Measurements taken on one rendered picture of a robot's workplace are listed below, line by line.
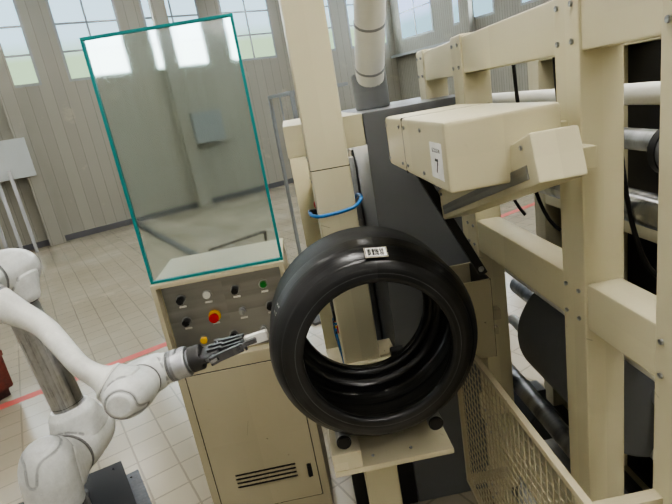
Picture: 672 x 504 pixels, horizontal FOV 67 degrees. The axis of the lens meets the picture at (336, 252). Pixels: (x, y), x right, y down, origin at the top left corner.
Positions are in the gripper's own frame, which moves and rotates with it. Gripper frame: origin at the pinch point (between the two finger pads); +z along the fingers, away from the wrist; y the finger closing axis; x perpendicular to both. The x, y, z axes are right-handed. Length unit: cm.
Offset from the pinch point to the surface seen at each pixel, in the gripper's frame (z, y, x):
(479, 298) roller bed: 72, 21, 22
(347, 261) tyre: 31.5, -10.5, -16.8
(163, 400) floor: -122, 199, 109
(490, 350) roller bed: 71, 21, 42
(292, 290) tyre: 15.3, -8.5, -13.3
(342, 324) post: 23.9, 28.3, 17.8
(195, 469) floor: -85, 114, 114
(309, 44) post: 42, 28, -73
